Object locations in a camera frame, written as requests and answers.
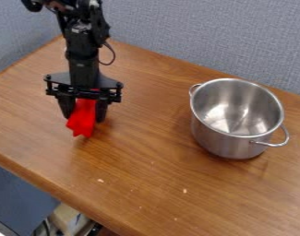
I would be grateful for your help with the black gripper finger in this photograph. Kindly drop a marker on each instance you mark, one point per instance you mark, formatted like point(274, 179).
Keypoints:
point(67, 103)
point(101, 109)

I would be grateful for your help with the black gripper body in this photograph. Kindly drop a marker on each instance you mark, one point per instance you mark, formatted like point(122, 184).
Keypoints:
point(83, 82)

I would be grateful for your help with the red plastic block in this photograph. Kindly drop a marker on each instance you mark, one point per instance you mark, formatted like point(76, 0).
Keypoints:
point(83, 119)

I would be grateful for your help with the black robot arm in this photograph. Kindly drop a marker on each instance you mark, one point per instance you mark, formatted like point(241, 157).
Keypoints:
point(85, 31)

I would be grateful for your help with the stainless steel pot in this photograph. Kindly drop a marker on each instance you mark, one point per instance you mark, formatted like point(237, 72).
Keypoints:
point(238, 118)

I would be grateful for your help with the beige box under table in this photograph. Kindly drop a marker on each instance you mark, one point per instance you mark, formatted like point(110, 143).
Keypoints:
point(71, 222)

